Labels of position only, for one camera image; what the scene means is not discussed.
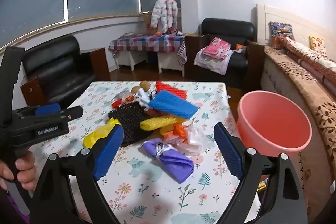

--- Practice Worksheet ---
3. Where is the colourful patterned pillow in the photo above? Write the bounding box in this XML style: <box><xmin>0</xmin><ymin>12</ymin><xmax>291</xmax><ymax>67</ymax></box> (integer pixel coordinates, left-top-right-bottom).
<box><xmin>268</xmin><ymin>21</ymin><xmax>293</xmax><ymax>42</ymax></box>

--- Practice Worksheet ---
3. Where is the white desk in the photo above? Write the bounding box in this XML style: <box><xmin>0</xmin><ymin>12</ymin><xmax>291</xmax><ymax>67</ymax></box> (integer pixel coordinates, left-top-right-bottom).
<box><xmin>115</xmin><ymin>49</ymin><xmax>185</xmax><ymax>77</ymax></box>

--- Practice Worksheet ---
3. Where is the floral tablecloth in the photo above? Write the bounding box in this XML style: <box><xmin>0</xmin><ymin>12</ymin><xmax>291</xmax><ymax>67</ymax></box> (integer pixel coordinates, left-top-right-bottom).
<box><xmin>26</xmin><ymin>81</ymin><xmax>263</xmax><ymax>224</ymax></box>

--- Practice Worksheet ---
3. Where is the white printed cloth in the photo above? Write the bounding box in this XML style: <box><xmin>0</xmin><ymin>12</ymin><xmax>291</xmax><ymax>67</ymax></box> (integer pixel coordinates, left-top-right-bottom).
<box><xmin>194</xmin><ymin>48</ymin><xmax>237</xmax><ymax>75</ymax></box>

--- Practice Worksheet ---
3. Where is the white quilted mattress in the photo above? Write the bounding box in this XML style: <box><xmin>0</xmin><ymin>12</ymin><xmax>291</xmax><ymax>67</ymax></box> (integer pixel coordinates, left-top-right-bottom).
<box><xmin>261</xmin><ymin>59</ymin><xmax>302</xmax><ymax>100</ymax></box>

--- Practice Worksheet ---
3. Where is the yellow plastic bag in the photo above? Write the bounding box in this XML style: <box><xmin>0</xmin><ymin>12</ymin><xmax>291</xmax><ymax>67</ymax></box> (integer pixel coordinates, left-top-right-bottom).
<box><xmin>83</xmin><ymin>118</ymin><xmax>122</xmax><ymax>149</ymax></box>

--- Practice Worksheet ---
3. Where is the brown leaf-patterned blanket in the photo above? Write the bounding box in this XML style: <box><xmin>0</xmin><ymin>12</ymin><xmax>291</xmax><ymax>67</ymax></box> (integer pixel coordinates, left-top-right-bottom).
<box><xmin>264</xmin><ymin>46</ymin><xmax>336</xmax><ymax>214</ymax></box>

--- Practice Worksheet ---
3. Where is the yellow foam net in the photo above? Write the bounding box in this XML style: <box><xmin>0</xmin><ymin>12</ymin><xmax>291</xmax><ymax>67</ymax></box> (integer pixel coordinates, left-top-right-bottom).
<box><xmin>140</xmin><ymin>115</ymin><xmax>176</xmax><ymax>131</ymax></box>

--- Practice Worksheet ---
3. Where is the yellow floral pillow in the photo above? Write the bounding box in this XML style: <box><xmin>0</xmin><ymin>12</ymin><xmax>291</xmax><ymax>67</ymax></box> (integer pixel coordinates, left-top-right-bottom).
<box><xmin>308</xmin><ymin>35</ymin><xmax>327</xmax><ymax>55</ymax></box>

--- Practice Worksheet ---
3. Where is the pink blanket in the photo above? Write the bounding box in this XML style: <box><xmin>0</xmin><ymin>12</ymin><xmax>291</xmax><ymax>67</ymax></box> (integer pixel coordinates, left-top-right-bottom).
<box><xmin>201</xmin><ymin>37</ymin><xmax>231</xmax><ymax>60</ymax></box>

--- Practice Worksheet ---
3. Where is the cream bed headboard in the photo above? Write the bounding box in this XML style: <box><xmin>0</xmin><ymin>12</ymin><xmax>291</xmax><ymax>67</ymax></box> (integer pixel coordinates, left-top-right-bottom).
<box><xmin>256</xmin><ymin>3</ymin><xmax>336</xmax><ymax>56</ymax></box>

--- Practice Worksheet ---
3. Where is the pink plastic bucket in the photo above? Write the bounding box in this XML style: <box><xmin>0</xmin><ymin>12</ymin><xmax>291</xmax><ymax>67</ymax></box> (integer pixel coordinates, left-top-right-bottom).
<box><xmin>237</xmin><ymin>91</ymin><xmax>313</xmax><ymax>157</ymax></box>

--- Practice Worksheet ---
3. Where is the bed with patterned quilts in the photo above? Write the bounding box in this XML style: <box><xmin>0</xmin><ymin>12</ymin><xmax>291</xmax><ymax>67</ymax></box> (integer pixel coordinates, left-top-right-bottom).
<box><xmin>273</xmin><ymin>35</ymin><xmax>336</xmax><ymax>98</ymax></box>

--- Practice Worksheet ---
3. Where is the person's left hand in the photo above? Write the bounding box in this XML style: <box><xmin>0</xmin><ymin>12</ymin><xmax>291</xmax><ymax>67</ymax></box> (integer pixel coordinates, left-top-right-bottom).
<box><xmin>0</xmin><ymin>151</ymin><xmax>37</xmax><ymax>191</ymax></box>

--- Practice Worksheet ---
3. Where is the tan woven bag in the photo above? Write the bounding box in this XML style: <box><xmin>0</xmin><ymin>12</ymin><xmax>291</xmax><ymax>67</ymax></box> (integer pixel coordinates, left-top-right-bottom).
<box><xmin>143</xmin><ymin>14</ymin><xmax>155</xmax><ymax>34</ymax></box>

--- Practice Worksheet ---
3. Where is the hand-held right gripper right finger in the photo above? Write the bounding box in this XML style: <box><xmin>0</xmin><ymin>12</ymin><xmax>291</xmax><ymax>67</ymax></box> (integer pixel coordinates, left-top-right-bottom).
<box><xmin>213</xmin><ymin>123</ymin><xmax>308</xmax><ymax>224</ymax></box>

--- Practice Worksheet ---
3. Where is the black foam net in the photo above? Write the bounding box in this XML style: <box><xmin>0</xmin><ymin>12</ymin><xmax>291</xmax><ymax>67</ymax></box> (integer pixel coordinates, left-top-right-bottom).
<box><xmin>108</xmin><ymin>101</ymin><xmax>158</xmax><ymax>147</ymax></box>

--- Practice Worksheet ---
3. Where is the clear plastic bag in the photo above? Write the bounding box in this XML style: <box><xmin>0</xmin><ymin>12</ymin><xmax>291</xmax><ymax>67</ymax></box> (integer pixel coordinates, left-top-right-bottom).
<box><xmin>181</xmin><ymin>124</ymin><xmax>210</xmax><ymax>155</ymax></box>

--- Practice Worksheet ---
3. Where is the plaid-covered side table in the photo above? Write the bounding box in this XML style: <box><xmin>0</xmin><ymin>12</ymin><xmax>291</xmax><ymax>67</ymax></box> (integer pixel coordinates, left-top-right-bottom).
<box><xmin>109</xmin><ymin>33</ymin><xmax>187</xmax><ymax>67</ymax></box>

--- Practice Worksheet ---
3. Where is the purple cloth bag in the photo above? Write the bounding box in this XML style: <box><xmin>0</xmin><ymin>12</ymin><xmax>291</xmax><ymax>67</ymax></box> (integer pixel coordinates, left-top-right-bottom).
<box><xmin>142</xmin><ymin>138</ymin><xmax>195</xmax><ymax>184</ymax></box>

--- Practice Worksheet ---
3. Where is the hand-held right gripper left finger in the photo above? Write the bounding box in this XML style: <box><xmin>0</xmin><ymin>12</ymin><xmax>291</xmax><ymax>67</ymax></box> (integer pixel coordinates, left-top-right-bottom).
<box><xmin>30</xmin><ymin>125</ymin><xmax>124</xmax><ymax>224</ymax></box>

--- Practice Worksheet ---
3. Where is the black leather armchair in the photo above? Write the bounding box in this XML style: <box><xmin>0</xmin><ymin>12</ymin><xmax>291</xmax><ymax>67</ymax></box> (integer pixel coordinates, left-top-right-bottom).
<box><xmin>20</xmin><ymin>34</ymin><xmax>111</xmax><ymax>107</ymax></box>
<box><xmin>184</xmin><ymin>18</ymin><xmax>265</xmax><ymax>89</ymax></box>

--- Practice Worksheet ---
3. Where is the printed wrapper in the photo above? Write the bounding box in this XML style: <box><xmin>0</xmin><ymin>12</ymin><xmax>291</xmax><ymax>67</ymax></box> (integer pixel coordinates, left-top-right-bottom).
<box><xmin>131</xmin><ymin>89</ymin><xmax>158</xmax><ymax>110</ymax></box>

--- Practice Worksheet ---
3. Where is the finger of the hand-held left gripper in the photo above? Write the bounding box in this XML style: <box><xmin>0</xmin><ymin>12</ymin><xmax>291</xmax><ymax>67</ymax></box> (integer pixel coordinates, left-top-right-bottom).
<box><xmin>39</xmin><ymin>106</ymin><xmax>84</xmax><ymax>124</ymax></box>
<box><xmin>34</xmin><ymin>103</ymin><xmax>61</xmax><ymax>117</ymax></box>

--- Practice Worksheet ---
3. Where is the orange wrapper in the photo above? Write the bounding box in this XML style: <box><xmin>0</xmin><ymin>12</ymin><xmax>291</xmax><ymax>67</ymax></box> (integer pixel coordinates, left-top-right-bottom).
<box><xmin>160</xmin><ymin>123</ymin><xmax>189</xmax><ymax>143</ymax></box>

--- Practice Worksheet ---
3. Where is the pink patterned puffer jacket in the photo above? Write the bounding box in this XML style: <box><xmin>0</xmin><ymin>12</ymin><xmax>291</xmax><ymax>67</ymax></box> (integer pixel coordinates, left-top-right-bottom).
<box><xmin>150</xmin><ymin>0</ymin><xmax>179</xmax><ymax>33</ymax></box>

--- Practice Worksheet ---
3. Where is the red wrapper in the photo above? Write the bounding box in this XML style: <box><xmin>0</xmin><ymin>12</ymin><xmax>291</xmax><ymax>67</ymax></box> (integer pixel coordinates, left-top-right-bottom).
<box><xmin>111</xmin><ymin>97</ymin><xmax>137</xmax><ymax>109</ymax></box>

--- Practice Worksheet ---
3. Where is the blue foam net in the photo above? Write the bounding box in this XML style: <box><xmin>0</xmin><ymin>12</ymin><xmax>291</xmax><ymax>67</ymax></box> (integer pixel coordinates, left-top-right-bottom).
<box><xmin>148</xmin><ymin>90</ymin><xmax>200</xmax><ymax>119</ymax></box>

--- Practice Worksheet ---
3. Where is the red foam net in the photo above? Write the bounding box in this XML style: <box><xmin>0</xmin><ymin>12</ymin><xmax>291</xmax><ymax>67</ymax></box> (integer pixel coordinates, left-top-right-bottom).
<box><xmin>154</xmin><ymin>80</ymin><xmax>188</xmax><ymax>101</ymax></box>

